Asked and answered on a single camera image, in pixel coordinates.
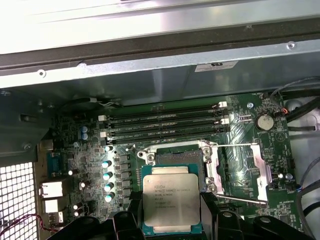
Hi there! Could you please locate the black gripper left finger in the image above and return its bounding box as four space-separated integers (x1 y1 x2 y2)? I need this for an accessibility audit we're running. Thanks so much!
49 192 143 240

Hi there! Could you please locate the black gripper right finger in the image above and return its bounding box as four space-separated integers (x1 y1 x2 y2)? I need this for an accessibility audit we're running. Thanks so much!
200 191 310 240

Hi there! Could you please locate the silver cpu chip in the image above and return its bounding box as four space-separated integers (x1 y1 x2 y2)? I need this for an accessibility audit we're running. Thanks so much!
140 163 202 237

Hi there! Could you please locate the metal socket cover frame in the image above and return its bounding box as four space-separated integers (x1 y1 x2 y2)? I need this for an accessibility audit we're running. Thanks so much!
203 142 272 205

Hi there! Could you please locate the cpu socket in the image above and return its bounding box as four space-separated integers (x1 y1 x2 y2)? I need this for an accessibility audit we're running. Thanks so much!
136 141 218 201

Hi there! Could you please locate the black ram slot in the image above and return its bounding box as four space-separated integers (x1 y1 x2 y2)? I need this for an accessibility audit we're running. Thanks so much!
99 117 230 138
107 109 226 130
107 126 226 146
98 101 228 122

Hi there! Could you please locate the silver usb port stack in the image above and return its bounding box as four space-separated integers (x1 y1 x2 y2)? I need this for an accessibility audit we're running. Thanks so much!
43 199 65 227

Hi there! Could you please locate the silver network port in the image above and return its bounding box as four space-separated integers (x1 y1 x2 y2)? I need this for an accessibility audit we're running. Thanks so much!
39 181 63 199

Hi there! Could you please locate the blue serial port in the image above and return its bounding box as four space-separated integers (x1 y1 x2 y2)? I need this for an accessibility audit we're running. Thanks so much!
46 152 69 180

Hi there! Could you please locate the green motherboard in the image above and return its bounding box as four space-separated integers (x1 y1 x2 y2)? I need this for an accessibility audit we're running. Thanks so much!
37 93 301 240

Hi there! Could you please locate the grey rear port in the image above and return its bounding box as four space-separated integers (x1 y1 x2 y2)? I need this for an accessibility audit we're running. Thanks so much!
40 140 55 154

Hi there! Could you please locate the round coin battery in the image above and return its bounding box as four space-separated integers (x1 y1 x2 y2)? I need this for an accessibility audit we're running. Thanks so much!
254 112 274 131

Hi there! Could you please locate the black open pc case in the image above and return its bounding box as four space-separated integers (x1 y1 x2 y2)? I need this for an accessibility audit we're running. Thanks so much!
0 23 320 240

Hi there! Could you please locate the white certification label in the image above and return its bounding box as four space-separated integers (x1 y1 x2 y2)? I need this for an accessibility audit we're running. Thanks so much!
194 61 237 73

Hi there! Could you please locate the black fan cable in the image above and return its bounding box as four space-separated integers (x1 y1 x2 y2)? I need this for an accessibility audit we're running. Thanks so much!
59 97 124 109

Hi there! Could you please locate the thick black cable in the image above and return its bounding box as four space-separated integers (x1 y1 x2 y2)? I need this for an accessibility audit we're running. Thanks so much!
284 96 320 121

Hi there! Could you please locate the thin grey cable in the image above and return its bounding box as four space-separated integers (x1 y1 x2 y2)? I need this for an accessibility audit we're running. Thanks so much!
270 77 320 100

